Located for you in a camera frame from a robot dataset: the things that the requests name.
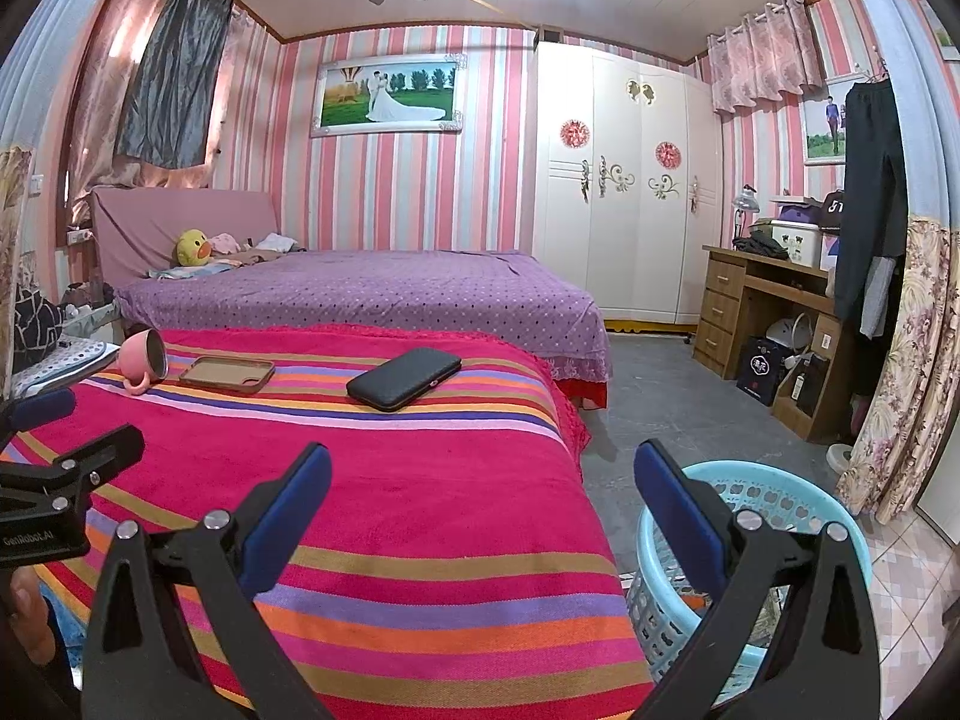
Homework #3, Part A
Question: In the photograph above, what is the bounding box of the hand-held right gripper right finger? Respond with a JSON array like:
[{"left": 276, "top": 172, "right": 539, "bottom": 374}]
[{"left": 634, "top": 439, "right": 882, "bottom": 720}]

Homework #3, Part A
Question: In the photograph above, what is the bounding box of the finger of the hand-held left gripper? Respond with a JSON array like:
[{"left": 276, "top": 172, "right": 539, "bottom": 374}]
[
  {"left": 0, "top": 424, "right": 146, "bottom": 515},
  {"left": 0, "top": 388, "right": 77, "bottom": 436}
]

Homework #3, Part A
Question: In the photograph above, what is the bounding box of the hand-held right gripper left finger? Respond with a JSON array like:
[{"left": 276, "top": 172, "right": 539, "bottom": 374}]
[{"left": 81, "top": 441, "right": 335, "bottom": 720}]

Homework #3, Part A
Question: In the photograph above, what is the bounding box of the light blue plastic basket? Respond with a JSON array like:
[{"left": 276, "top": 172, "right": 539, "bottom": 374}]
[{"left": 626, "top": 460, "right": 875, "bottom": 706}]

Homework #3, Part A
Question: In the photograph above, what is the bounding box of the person's left hand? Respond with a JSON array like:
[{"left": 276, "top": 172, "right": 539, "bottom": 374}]
[{"left": 7, "top": 568, "right": 59, "bottom": 653}]

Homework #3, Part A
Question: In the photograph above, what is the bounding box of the polka dot cushion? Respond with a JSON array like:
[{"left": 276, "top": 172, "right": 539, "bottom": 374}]
[{"left": 11, "top": 337, "right": 121, "bottom": 398}]

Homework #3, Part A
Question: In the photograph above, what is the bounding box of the dark patterned bag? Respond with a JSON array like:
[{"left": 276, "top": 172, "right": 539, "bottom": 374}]
[{"left": 11, "top": 285, "right": 65, "bottom": 372}]

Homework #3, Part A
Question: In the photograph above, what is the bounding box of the pink mug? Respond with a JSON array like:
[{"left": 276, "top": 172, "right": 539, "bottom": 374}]
[{"left": 118, "top": 328, "right": 167, "bottom": 395}]

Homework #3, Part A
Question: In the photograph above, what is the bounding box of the grey cloth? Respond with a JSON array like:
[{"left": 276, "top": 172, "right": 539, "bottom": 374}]
[{"left": 64, "top": 281, "right": 121, "bottom": 331}]

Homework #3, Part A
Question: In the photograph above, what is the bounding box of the red striped blanket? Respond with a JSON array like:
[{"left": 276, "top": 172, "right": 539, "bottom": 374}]
[{"left": 0, "top": 322, "right": 653, "bottom": 720}]

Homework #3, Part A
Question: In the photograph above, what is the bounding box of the brown phone case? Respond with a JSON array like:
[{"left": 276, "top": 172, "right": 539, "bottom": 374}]
[{"left": 178, "top": 355, "right": 276, "bottom": 396}]

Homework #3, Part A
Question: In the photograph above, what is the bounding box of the floral curtain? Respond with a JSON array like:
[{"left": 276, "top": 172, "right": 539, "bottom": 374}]
[
  {"left": 836, "top": 214, "right": 960, "bottom": 526},
  {"left": 0, "top": 146, "right": 35, "bottom": 398}
]

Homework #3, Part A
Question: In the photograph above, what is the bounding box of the black wallet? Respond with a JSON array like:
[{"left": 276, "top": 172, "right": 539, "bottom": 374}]
[{"left": 346, "top": 348, "right": 463, "bottom": 414}]

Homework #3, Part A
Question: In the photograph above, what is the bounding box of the pink covered headboard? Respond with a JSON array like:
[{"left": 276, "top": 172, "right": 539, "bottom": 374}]
[{"left": 90, "top": 187, "right": 282, "bottom": 286}]

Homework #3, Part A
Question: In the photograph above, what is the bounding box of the wooden desk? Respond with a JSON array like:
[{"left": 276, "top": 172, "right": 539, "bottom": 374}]
[{"left": 694, "top": 244, "right": 856, "bottom": 443}]

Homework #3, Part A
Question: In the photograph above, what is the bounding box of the purple dotted bedspread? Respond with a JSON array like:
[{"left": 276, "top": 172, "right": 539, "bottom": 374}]
[{"left": 112, "top": 249, "right": 612, "bottom": 383}]

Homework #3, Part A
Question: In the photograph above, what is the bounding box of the white wardrobe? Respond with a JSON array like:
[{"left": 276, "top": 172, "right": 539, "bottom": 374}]
[{"left": 532, "top": 41, "right": 725, "bottom": 331}]

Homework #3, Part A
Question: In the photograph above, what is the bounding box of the black clothing pile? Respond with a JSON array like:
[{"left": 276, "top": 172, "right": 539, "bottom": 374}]
[{"left": 733, "top": 231, "right": 788, "bottom": 262}]

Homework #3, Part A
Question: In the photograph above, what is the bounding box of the grey hanging clothing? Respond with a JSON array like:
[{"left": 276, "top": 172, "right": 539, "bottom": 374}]
[{"left": 859, "top": 255, "right": 897, "bottom": 338}]

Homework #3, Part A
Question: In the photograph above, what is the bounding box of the white storage box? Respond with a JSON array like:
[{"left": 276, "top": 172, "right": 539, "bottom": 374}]
[{"left": 771, "top": 219, "right": 822, "bottom": 267}]

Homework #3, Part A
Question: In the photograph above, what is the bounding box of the shiny pink curtain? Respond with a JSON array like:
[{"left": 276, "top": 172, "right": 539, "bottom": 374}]
[{"left": 67, "top": 0, "right": 226, "bottom": 230}]

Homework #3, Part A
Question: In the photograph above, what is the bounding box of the desk lamp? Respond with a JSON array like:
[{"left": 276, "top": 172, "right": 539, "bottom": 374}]
[{"left": 731, "top": 184, "right": 760, "bottom": 241}]

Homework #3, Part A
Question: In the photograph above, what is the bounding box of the grey curtain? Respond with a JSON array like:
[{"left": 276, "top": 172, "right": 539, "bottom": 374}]
[{"left": 112, "top": 0, "right": 235, "bottom": 170}]

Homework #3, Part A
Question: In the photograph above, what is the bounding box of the black hanging clothing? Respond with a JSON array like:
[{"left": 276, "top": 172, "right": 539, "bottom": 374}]
[{"left": 832, "top": 79, "right": 908, "bottom": 323}]

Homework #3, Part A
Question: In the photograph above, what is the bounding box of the small framed photo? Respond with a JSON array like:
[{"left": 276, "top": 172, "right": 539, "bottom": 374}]
[{"left": 802, "top": 79, "right": 856, "bottom": 164}]

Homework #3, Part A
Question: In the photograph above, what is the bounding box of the large framed wedding picture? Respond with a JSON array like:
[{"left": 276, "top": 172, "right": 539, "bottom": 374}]
[{"left": 310, "top": 54, "right": 466, "bottom": 137}]

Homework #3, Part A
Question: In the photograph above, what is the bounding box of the pink floral valance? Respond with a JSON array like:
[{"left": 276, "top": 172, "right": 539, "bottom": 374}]
[{"left": 706, "top": 0, "right": 826, "bottom": 113}]

